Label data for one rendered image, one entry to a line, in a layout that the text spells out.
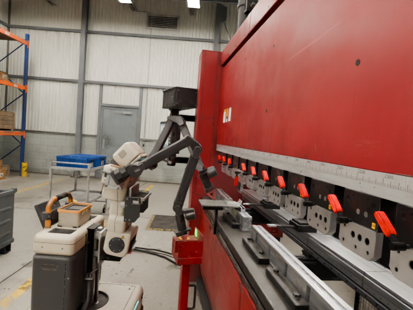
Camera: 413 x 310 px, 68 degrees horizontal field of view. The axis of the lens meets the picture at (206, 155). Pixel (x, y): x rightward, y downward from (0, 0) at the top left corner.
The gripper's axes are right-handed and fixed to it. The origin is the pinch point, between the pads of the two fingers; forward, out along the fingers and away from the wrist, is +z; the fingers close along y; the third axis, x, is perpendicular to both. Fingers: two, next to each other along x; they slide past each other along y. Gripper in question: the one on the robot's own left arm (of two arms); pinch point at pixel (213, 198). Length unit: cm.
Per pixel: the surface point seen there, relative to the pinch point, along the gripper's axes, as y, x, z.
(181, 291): -21, 45, 40
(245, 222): -25.0, -10.6, 16.5
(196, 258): -27.2, 27.0, 22.5
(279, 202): -84, -21, -8
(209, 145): 86, -23, -26
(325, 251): -79, -33, 26
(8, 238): 150, 220, -20
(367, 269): -105, -37, 24
